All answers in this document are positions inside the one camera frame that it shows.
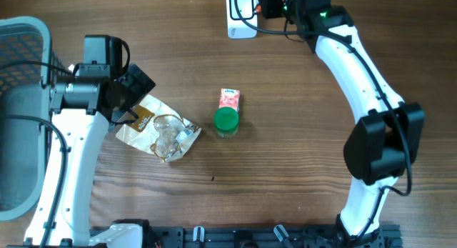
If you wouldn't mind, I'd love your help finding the red Kleenex tissue pack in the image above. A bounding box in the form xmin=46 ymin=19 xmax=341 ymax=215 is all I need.
xmin=219 ymin=88 xmax=241 ymax=111

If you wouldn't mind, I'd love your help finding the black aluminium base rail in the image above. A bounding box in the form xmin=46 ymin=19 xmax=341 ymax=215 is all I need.
xmin=89 ymin=224 xmax=403 ymax=248

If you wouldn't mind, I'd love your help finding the white barcode scanner box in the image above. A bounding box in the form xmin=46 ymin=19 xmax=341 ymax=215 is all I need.
xmin=226 ymin=0 xmax=258 ymax=39

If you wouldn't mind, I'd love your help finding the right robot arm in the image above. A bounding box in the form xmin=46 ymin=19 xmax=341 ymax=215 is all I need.
xmin=258 ymin=0 xmax=425 ymax=247

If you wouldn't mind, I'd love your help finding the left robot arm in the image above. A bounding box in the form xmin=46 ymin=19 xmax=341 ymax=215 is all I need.
xmin=23 ymin=35 xmax=155 ymax=247

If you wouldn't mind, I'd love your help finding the grey plastic mesh basket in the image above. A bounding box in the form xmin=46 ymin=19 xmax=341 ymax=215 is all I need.
xmin=1 ymin=16 xmax=71 ymax=222

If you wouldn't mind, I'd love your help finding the brown cream snack pouch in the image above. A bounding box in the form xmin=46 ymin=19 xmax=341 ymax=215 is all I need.
xmin=116 ymin=94 xmax=201 ymax=163

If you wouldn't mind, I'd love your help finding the green drink bottle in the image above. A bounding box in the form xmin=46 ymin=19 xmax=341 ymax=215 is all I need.
xmin=214 ymin=107 xmax=239 ymax=138

